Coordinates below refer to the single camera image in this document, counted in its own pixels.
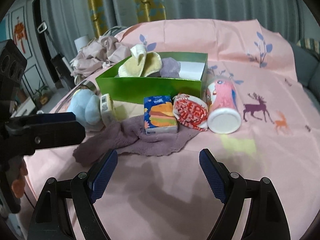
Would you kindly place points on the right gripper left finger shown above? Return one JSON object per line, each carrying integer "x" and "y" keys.
{"x": 50, "y": 219}

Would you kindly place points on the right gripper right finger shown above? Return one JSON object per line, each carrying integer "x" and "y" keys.
{"x": 266, "y": 217}

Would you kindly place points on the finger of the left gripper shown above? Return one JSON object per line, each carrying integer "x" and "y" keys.
{"x": 38, "y": 119}
{"x": 50, "y": 134}

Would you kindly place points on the blue plush toy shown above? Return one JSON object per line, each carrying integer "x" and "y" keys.
{"x": 85, "y": 105}

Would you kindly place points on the mauve fleece towel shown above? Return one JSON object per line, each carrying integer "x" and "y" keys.
{"x": 128, "y": 136}

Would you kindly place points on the cream yellow towel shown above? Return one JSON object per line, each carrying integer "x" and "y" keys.
{"x": 141, "y": 63}

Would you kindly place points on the burger print tissue pack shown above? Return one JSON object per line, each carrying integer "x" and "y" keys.
{"x": 158, "y": 115}

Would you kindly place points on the purple mesh bath pouf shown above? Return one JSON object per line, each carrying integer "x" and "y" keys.
{"x": 170, "y": 68}

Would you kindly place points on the person's left hand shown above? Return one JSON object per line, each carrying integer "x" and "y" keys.
{"x": 19, "y": 183}

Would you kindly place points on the potted plant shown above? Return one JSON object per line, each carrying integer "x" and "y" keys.
{"x": 41, "y": 94}

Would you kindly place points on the glass bottle with metal lid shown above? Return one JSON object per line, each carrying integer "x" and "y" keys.
{"x": 86, "y": 84}

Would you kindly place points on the white lamp shade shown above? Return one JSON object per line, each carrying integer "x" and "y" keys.
{"x": 81, "y": 42}

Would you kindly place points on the beige crumpled fabric pile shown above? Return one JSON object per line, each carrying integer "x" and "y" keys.
{"x": 101, "y": 52}

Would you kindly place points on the pink cartoon cup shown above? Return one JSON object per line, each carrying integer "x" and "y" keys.
{"x": 223, "y": 114}

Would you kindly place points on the red white patterned cup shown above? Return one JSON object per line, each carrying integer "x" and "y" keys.
{"x": 190, "y": 111}

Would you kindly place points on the yellow patterned curtain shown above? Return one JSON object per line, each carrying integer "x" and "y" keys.
{"x": 106, "y": 14}

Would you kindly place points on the grey sofa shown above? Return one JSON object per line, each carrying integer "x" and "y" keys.
{"x": 307, "y": 69}

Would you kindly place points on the green cardboard box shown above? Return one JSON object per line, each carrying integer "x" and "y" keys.
{"x": 192, "y": 80}

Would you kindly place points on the striped green cushion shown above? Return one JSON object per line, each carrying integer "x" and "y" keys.
{"x": 311, "y": 45}

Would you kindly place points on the grey curtain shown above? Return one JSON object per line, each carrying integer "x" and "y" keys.
{"x": 70, "y": 19}

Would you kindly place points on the red ornament wall hanging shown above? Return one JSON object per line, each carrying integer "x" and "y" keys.
{"x": 19, "y": 34}

